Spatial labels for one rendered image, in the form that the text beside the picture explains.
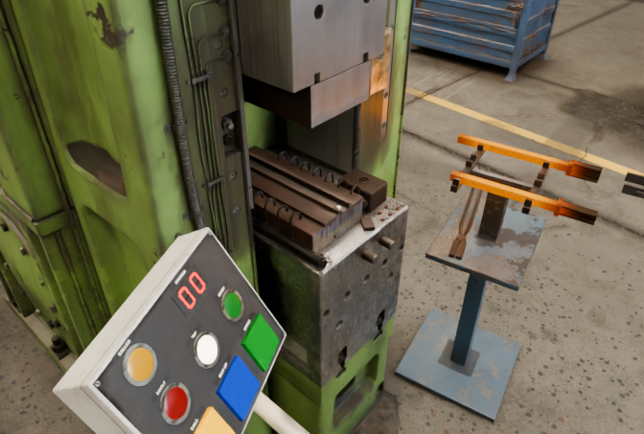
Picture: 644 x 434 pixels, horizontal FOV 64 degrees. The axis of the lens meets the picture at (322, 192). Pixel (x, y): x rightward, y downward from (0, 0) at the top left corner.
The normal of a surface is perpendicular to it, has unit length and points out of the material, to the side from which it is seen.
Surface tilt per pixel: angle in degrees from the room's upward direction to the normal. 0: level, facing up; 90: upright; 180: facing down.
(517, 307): 0
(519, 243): 0
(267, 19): 90
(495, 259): 0
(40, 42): 90
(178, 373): 60
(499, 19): 89
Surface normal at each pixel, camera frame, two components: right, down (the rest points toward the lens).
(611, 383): 0.00, -0.82
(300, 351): -0.44, -0.33
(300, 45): 0.75, 0.37
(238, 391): 0.83, -0.27
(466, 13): -0.66, 0.41
